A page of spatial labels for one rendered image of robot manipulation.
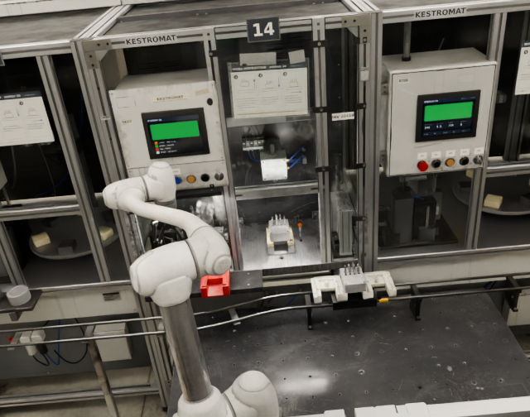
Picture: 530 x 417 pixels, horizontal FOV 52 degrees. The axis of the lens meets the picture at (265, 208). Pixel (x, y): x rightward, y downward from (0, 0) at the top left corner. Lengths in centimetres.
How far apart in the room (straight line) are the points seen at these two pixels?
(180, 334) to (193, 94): 94
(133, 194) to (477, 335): 160
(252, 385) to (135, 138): 108
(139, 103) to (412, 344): 155
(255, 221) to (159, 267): 133
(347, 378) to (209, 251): 94
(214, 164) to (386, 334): 108
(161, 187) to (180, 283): 60
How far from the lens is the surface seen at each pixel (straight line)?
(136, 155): 234
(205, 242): 175
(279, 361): 246
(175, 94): 222
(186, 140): 226
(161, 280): 171
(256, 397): 201
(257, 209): 292
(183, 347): 185
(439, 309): 274
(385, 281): 256
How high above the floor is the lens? 243
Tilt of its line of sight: 29 degrees down
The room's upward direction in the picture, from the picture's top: 5 degrees counter-clockwise
